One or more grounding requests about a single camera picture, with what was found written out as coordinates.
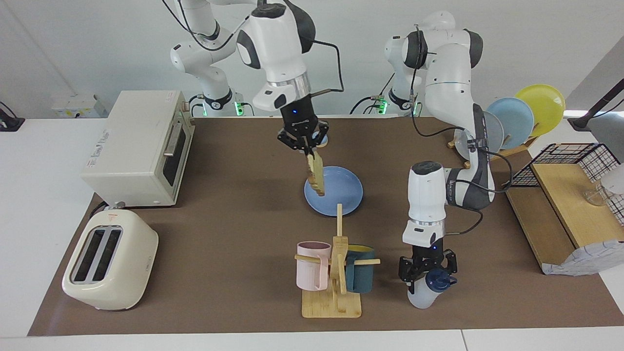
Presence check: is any grey round plate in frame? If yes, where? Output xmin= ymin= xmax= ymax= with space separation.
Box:
xmin=456 ymin=111 xmax=505 ymax=161

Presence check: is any toasted bread slice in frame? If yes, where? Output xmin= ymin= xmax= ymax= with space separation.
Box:
xmin=306 ymin=149 xmax=326 ymax=197

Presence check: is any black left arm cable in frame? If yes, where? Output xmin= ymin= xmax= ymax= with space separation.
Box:
xmin=411 ymin=24 xmax=513 ymax=238

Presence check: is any wooden mug tree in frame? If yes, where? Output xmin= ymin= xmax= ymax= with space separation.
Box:
xmin=294 ymin=204 xmax=381 ymax=319

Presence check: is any wooden shelf unit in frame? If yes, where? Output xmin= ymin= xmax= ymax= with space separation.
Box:
xmin=504 ymin=162 xmax=624 ymax=273

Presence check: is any wooden plate rack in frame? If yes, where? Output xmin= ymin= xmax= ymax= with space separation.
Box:
xmin=447 ymin=134 xmax=539 ymax=169

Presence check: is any yellow round plate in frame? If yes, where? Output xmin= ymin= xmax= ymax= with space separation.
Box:
xmin=514 ymin=84 xmax=566 ymax=138

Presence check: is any white squeeze bottle blue cap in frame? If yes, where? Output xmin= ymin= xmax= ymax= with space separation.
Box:
xmin=408 ymin=269 xmax=458 ymax=310

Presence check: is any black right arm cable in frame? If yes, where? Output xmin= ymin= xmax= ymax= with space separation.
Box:
xmin=307 ymin=38 xmax=345 ymax=96

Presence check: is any cream two-slot toaster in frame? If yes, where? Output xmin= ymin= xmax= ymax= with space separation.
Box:
xmin=61 ymin=209 xmax=159 ymax=312

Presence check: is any marble patterned shelf panel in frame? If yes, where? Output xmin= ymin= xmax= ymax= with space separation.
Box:
xmin=541 ymin=239 xmax=624 ymax=277

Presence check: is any white toaster oven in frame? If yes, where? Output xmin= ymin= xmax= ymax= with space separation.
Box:
xmin=80 ymin=90 xmax=195 ymax=207

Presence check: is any black wire basket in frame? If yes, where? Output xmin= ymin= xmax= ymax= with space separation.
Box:
xmin=502 ymin=143 xmax=624 ymax=225

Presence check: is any blue round plate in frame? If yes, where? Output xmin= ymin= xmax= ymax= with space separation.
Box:
xmin=304 ymin=166 xmax=364 ymax=216
xmin=487 ymin=97 xmax=535 ymax=150

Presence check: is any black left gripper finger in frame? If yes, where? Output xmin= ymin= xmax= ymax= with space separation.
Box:
xmin=440 ymin=250 xmax=458 ymax=284
xmin=399 ymin=253 xmax=421 ymax=294

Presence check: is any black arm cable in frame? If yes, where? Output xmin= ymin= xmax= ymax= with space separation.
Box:
xmin=307 ymin=38 xmax=345 ymax=96
xmin=411 ymin=24 xmax=513 ymax=238

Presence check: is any clear glass jar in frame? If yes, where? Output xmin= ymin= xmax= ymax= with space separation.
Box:
xmin=584 ymin=188 xmax=610 ymax=207

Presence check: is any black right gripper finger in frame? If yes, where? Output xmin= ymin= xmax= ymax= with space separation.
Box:
xmin=277 ymin=128 xmax=312 ymax=157
xmin=310 ymin=121 xmax=330 ymax=149

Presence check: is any brown table mat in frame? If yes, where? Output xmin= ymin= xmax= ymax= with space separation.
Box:
xmin=28 ymin=117 xmax=624 ymax=337

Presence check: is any black camera stand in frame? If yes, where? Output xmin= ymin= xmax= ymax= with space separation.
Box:
xmin=568 ymin=78 xmax=624 ymax=131

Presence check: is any black table clamp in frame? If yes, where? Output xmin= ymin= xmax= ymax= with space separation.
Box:
xmin=0 ymin=101 xmax=25 ymax=132

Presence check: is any dark teal mug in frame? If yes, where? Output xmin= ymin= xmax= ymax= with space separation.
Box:
xmin=345 ymin=245 xmax=376 ymax=294

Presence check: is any white frosted container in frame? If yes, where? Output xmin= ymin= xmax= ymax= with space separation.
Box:
xmin=601 ymin=163 xmax=624 ymax=195

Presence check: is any pink mug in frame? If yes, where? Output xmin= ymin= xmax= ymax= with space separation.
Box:
xmin=296 ymin=241 xmax=332 ymax=292

